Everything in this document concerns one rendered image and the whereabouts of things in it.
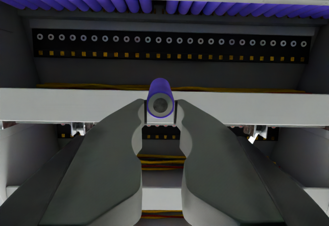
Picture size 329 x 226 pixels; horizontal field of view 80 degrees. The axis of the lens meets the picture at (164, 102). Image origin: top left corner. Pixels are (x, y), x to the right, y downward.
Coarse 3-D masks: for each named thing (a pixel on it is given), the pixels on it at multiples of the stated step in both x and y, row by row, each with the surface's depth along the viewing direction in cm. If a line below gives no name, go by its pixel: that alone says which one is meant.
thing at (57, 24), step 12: (0, 12) 34; (0, 24) 34; (12, 24) 36; (36, 24) 37; (48, 24) 37; (60, 24) 37; (72, 24) 37; (84, 24) 37; (96, 24) 37; (108, 24) 37; (120, 24) 37; (132, 24) 37; (144, 24) 37; (156, 24) 37; (168, 24) 37; (180, 24) 37; (192, 24) 38; (204, 24) 38
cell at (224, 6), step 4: (220, 4) 30; (224, 4) 29; (228, 4) 28; (232, 4) 28; (216, 8) 32; (220, 8) 31; (224, 8) 30; (228, 8) 30; (216, 12) 33; (220, 12) 32; (224, 12) 32
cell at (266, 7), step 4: (264, 4) 29; (268, 4) 28; (272, 4) 28; (276, 4) 28; (260, 8) 30; (264, 8) 30; (268, 8) 29; (252, 12) 33; (256, 12) 32; (260, 12) 31; (264, 12) 31; (256, 16) 33
